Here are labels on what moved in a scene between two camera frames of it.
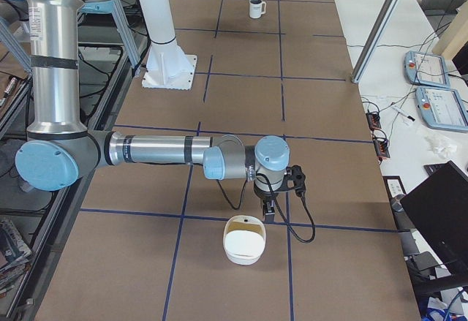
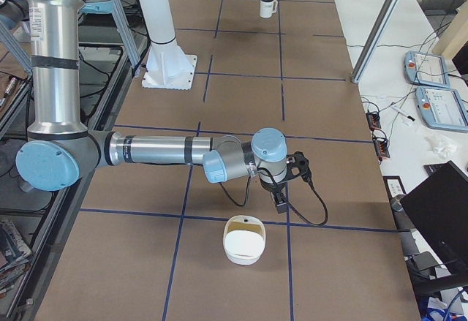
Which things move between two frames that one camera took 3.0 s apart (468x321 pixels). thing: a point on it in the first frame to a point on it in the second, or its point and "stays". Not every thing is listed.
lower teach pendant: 442,108 stays
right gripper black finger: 269,208 to 281,201
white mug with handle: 257,7 to 266,9
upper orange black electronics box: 373,118 stays
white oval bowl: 244,239 stays
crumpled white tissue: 441,148 stays
